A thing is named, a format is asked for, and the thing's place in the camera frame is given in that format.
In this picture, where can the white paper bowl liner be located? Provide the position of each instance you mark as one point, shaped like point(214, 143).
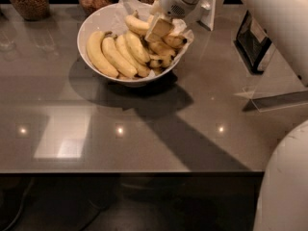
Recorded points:
point(158, 65)

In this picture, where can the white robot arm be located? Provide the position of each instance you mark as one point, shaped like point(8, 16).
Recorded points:
point(283, 198)

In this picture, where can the clear acrylic stand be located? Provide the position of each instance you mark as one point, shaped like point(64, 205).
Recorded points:
point(270, 103)

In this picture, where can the left glass jar with nuts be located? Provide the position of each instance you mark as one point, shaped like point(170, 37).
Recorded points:
point(32, 10)

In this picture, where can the small right yellow banana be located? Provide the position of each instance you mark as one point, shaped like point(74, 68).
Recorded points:
point(176, 42)

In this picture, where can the white ceramic bowl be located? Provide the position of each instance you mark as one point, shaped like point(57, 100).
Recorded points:
point(109, 20)

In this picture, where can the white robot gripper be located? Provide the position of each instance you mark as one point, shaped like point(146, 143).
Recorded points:
point(170, 2)

